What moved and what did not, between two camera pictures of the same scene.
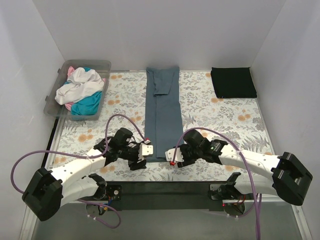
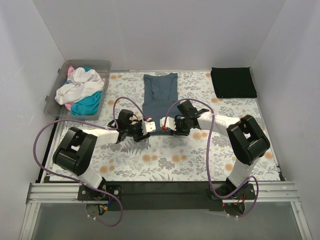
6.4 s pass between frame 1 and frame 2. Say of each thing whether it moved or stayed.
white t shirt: stayed
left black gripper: moved
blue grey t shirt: moved
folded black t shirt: stayed
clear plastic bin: stayed
